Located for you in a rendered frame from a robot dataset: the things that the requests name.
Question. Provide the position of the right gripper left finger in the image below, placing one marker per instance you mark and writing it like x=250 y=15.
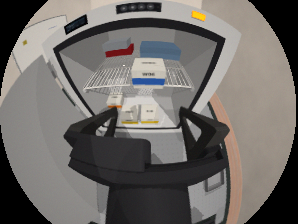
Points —
x=92 y=123

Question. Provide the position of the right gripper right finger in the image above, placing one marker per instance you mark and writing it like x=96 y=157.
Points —
x=212 y=132

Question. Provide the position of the light blue flat block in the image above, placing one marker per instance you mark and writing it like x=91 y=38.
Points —
x=163 y=55
x=159 y=47

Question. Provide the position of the grey rectangular block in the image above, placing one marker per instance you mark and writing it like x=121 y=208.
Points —
x=110 y=45

